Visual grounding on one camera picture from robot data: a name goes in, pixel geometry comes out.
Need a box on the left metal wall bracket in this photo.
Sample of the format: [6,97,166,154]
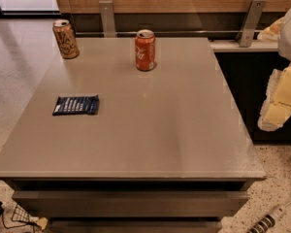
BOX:
[99,0,116,38]

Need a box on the grey drawer cabinet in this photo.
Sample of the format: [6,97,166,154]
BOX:
[0,38,265,226]

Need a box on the grey drawer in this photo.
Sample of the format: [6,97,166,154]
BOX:
[48,220,221,233]
[13,191,248,217]

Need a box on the upper grey drawer front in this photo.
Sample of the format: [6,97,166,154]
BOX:
[13,191,248,217]

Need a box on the white power strip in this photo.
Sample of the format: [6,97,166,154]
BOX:
[246,200,291,233]

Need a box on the red coke can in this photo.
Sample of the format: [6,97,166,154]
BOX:
[135,29,155,72]

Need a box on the dark blue snack packet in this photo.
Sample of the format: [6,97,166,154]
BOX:
[52,95,100,116]

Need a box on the right metal wall bracket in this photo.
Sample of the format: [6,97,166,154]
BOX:
[237,0,267,48]

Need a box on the lower grey drawer front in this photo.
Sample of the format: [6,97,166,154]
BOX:
[48,220,221,233]

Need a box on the black wire basket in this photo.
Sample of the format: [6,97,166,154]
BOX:
[11,205,35,226]

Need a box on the brown gold soda can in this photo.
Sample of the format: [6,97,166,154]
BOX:
[52,19,80,59]

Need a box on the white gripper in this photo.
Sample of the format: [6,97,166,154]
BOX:
[257,8,291,132]

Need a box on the metal wall bracket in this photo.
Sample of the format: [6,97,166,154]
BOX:
[99,0,116,38]
[237,0,267,48]

